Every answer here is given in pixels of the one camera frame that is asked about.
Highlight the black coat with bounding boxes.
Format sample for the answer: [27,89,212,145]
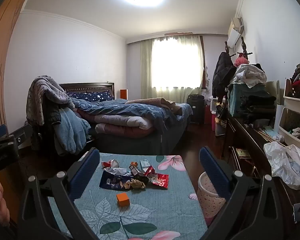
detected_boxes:
[212,52,237,98]

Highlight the starry navy pillow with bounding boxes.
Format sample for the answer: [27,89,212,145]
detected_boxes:
[66,91,114,103]

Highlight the light blue fleece blanket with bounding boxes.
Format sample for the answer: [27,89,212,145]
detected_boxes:
[54,108,92,157]

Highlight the dark handbag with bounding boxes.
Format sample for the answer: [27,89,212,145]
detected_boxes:
[214,104,228,128]

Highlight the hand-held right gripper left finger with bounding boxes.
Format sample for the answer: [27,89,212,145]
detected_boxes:
[19,147,100,240]

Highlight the thin printed book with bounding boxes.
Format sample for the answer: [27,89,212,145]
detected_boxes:
[236,148,251,160]

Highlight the pink grey folded quilt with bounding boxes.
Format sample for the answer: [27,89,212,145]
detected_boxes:
[77,110,156,138]

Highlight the white plastic bag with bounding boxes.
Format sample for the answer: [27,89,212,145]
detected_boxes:
[263,141,300,190]

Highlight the wooden sticks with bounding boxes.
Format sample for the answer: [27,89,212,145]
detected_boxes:
[258,128,286,146]

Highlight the wooden wardrobe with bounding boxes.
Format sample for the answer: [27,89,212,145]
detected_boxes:
[0,0,36,131]

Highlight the brown blanket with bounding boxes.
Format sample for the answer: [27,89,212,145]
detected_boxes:
[125,97,183,113]

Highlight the red snack packet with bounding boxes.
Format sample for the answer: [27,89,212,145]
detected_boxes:
[143,165,170,189]

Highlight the blue floral duvet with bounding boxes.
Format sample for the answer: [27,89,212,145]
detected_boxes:
[72,98,193,136]

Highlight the teal fabric storage box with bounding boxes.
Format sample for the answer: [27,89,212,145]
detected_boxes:
[227,81,267,117]

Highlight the person's left hand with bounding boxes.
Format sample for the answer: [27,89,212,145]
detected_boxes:
[0,177,11,228]

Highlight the clear plastic container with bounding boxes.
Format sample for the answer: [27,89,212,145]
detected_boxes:
[209,97,227,113]

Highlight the pale sheer curtain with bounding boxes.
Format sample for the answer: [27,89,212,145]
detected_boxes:
[139,34,205,99]

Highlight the red white wrapper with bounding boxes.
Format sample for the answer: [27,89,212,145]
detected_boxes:
[101,159,121,169]

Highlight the black suitcase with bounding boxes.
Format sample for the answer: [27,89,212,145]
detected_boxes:
[186,94,206,126]

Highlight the bed with grey sheet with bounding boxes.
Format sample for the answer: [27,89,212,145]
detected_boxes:
[59,82,193,156]

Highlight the small orange box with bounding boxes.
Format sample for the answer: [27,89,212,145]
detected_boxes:
[116,193,130,208]

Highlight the white storage bin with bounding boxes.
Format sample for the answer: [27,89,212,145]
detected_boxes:
[283,78,300,106]
[278,106,300,153]

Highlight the brown paper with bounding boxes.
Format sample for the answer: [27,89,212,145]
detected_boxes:
[130,178,146,190]

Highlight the small black box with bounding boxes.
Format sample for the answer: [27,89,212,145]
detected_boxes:
[129,165,150,183]

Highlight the white air conditioner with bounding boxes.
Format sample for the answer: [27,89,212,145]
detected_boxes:
[227,17,245,48]

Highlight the pile of white clothes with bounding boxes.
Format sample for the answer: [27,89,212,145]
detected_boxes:
[232,64,268,89]

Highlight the dark wooden dresser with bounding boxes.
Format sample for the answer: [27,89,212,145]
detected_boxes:
[221,112,300,240]

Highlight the pink fluffy hat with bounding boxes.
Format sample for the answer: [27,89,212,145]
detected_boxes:
[234,57,249,68]

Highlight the red plastic container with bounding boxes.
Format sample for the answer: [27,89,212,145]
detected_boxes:
[204,104,217,125]

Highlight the dark wooden coat rack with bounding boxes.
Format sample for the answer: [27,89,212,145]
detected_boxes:
[224,36,253,58]

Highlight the grey knit blanket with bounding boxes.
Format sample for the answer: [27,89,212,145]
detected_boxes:
[26,75,76,127]

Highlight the dark jacket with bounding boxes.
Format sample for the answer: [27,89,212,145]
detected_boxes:
[40,97,63,151]

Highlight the blue snack packet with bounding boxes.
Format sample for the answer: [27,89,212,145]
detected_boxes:
[99,170,134,190]

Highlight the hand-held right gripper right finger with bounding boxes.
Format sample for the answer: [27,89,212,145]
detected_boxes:
[199,145,283,240]

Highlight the dark wooden headboard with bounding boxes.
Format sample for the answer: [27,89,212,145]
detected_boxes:
[59,82,115,101]

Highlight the teal floral tablecloth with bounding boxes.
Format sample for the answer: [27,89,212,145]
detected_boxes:
[47,152,210,240]

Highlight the floral white waste bin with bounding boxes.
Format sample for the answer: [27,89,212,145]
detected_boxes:
[197,171,227,220]

